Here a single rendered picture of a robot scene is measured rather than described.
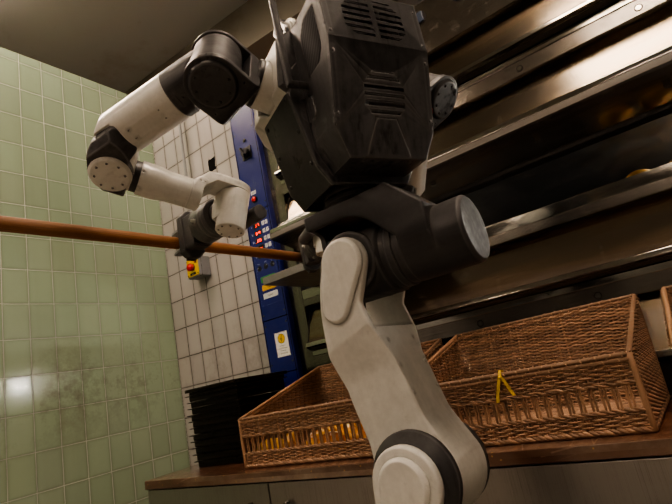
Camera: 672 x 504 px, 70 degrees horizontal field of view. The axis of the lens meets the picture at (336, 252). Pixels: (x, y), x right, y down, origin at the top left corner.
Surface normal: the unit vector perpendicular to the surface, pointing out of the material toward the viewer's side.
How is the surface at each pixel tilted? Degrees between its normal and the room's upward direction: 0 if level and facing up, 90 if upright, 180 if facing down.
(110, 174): 149
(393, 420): 90
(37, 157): 90
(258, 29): 90
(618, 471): 90
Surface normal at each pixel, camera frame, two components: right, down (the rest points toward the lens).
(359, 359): -0.33, 0.26
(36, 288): 0.79, -0.30
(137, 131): 0.16, 0.69
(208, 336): -0.59, -0.08
